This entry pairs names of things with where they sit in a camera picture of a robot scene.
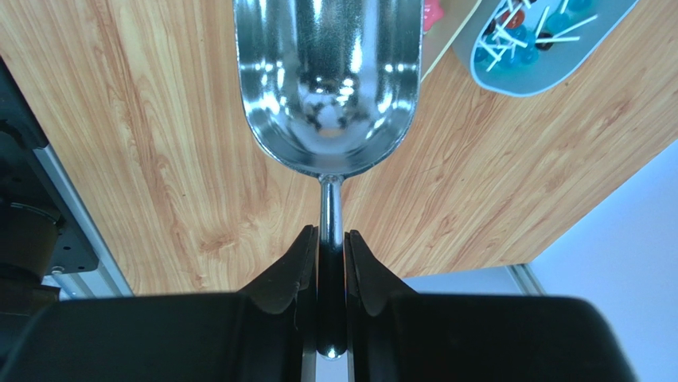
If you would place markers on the beige tray of star candies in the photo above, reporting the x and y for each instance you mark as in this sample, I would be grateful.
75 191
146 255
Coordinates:
443 20

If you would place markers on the blue tray of lollipops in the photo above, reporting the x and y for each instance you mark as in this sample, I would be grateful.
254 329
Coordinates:
523 48

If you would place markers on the silver metal scoop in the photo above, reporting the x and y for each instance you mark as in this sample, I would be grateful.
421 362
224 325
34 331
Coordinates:
329 90

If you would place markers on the aluminium frame rail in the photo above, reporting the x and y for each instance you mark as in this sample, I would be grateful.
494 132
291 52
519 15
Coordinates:
107 280

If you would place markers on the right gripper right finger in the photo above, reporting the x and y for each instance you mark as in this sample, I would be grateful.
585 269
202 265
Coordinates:
372 333

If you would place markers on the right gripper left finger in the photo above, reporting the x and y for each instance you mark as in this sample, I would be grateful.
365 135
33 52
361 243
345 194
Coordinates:
278 332

